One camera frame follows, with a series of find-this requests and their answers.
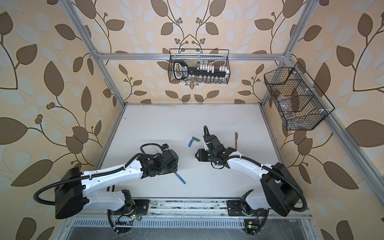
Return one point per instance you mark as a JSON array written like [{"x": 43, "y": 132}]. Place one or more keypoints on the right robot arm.
[{"x": 282, "y": 193}]

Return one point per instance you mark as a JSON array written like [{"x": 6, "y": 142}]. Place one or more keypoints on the wire basket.
[
  {"x": 301, "y": 105},
  {"x": 217, "y": 57}
]

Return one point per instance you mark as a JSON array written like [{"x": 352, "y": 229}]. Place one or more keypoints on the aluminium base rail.
[{"x": 188, "y": 213}]

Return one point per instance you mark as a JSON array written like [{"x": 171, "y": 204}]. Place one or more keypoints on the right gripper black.
[{"x": 201, "y": 157}]

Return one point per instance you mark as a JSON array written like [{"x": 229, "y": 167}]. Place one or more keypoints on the right wire basket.
[{"x": 301, "y": 105}]

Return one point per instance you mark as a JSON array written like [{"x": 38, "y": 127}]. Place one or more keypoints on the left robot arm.
[{"x": 78, "y": 191}]

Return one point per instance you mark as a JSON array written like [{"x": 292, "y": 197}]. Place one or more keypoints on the brown pen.
[{"x": 236, "y": 140}]

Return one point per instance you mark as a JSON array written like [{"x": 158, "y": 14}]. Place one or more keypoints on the blue pen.
[{"x": 180, "y": 178}]

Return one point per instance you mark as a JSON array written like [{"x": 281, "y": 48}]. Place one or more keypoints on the black tool in basket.
[{"x": 181, "y": 70}]

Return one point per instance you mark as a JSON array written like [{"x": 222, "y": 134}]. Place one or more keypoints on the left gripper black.
[{"x": 175, "y": 167}]

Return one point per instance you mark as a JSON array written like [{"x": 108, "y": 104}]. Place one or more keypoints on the back wire basket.
[{"x": 217, "y": 57}]

